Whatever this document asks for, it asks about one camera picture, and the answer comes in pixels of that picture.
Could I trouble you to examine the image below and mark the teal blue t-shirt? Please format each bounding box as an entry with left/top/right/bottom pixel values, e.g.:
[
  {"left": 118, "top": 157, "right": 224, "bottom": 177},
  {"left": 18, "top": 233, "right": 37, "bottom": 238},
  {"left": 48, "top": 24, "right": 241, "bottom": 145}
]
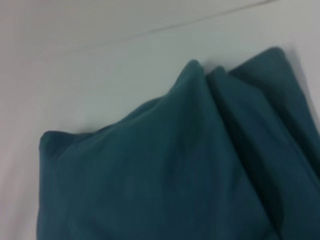
[{"left": 36, "top": 46, "right": 320, "bottom": 240}]

